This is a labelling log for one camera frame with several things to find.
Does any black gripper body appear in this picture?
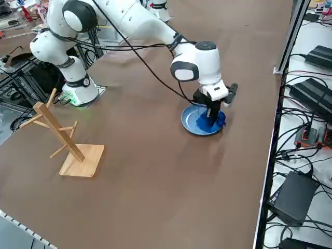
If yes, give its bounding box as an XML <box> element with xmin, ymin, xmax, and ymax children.
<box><xmin>193</xmin><ymin>82</ymin><xmax>239</xmax><ymax>107</ymax></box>

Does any blue cloth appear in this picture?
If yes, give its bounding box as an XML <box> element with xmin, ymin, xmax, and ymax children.
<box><xmin>196</xmin><ymin>110</ymin><xmax>227</xmax><ymax>132</ymax></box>

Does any light blue plastic plate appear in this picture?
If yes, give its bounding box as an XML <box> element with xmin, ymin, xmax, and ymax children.
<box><xmin>181</xmin><ymin>105</ymin><xmax>226</xmax><ymax>136</ymax></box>

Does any orange black charger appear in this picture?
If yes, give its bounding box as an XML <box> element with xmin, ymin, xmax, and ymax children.
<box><xmin>316</xmin><ymin>126</ymin><xmax>332</xmax><ymax>150</ymax></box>
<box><xmin>294</xmin><ymin>124</ymin><xmax>319</xmax><ymax>148</ymax></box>

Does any large black power adapter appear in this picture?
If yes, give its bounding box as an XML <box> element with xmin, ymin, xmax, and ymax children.
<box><xmin>289</xmin><ymin>77</ymin><xmax>332</xmax><ymax>118</ymax></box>

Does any black power supply box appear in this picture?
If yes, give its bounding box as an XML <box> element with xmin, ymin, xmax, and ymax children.
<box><xmin>267</xmin><ymin>171</ymin><xmax>320</xmax><ymax>226</ymax></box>

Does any small black power adapter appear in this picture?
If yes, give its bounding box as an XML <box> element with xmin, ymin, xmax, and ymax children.
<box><xmin>303</xmin><ymin>12</ymin><xmax>320</xmax><ymax>23</ymax></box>

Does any wooden cup rack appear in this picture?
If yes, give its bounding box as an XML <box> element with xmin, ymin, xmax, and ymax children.
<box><xmin>20</xmin><ymin>88</ymin><xmax>105</xmax><ymax>178</ymax></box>

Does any red clamp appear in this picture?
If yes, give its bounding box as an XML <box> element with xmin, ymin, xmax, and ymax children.
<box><xmin>22</xmin><ymin>5</ymin><xmax>34</xmax><ymax>23</ymax></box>

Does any grey ridged panel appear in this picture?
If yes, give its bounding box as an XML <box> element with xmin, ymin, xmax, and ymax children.
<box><xmin>0</xmin><ymin>209</ymin><xmax>58</xmax><ymax>249</ymax></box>

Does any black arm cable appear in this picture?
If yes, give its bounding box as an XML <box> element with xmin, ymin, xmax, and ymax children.
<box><xmin>70</xmin><ymin>0</ymin><xmax>208</xmax><ymax>107</ymax></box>

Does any metal base plate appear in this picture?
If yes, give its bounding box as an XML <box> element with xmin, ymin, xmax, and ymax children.
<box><xmin>88</xmin><ymin>83</ymin><xmax>107</xmax><ymax>107</ymax></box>

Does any aluminium frame post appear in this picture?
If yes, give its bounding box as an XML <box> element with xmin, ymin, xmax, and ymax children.
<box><xmin>273</xmin><ymin>0</ymin><xmax>312</xmax><ymax>75</ymax></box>

